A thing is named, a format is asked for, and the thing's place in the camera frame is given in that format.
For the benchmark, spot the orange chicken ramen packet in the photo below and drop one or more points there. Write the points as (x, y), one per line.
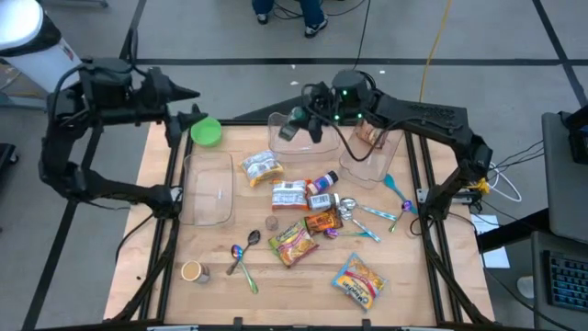
(289, 195)
(369, 135)

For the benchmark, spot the person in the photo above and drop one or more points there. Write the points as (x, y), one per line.
(312, 11)

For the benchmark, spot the black equipment piece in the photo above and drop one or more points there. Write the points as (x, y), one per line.
(5, 158)

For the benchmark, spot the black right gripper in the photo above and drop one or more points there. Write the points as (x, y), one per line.
(324, 103)

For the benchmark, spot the black triangular frame base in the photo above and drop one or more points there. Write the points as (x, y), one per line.
(275, 112)

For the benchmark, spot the yellow ramen packet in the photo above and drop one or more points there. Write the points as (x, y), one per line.
(263, 168)

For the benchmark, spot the white paper sheet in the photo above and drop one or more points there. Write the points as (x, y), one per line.
(498, 258)

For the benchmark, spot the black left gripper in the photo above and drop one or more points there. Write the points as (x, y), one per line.
(151, 94)

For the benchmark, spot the orange dark snack packet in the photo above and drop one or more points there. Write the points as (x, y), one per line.
(324, 221)

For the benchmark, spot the clear plastic bin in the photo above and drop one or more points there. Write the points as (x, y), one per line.
(367, 170)
(206, 202)
(285, 147)

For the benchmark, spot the lime chili shrimp ramen packet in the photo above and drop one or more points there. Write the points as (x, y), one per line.
(292, 243)

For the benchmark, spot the black perforated case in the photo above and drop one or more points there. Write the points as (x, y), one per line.
(452, 112)

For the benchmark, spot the black desktop device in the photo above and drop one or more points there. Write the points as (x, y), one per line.
(578, 138)

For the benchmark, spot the black desk leg bar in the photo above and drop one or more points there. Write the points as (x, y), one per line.
(510, 232)

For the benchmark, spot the purple label spice bottle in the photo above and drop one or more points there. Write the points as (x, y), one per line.
(320, 184)

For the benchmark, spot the white trash bin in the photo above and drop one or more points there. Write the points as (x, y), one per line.
(41, 64)

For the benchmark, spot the blue ramen packet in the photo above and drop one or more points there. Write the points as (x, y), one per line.
(359, 281)

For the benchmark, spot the tan lid jar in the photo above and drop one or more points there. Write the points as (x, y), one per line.
(194, 270)

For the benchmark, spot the black table edge clamp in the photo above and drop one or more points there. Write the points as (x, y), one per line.
(237, 321)
(366, 323)

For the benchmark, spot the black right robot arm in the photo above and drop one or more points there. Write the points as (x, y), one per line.
(427, 122)

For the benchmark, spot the grey desk foot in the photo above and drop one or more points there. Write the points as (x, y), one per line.
(73, 3)
(18, 103)

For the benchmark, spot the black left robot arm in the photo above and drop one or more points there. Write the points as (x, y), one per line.
(115, 188)

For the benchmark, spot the grey desk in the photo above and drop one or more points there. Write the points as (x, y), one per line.
(565, 193)

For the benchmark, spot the backlit black keyboard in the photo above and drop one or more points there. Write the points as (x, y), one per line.
(567, 280)

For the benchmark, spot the green plastic bowl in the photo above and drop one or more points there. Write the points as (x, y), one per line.
(206, 133)

